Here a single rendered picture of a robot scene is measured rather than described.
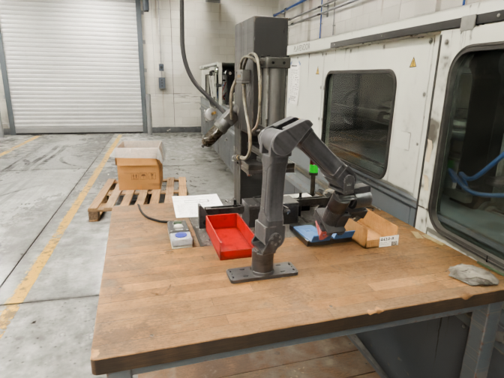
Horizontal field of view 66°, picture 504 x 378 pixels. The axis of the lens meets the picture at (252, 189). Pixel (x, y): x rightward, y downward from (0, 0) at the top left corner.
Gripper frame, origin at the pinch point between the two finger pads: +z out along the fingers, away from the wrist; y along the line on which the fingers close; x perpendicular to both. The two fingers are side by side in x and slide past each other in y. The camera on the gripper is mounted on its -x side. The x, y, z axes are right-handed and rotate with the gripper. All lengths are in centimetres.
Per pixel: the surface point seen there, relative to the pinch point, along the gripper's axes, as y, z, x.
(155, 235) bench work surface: 21, 17, 51
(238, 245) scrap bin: 5.9, 7.5, 25.8
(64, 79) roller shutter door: 857, 448, 158
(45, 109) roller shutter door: 827, 511, 208
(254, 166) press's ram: 30.3, -5.1, 15.5
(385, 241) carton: -5.9, -1.4, -21.2
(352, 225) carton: 3.6, 0.3, -14.2
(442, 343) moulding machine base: -32, 33, -49
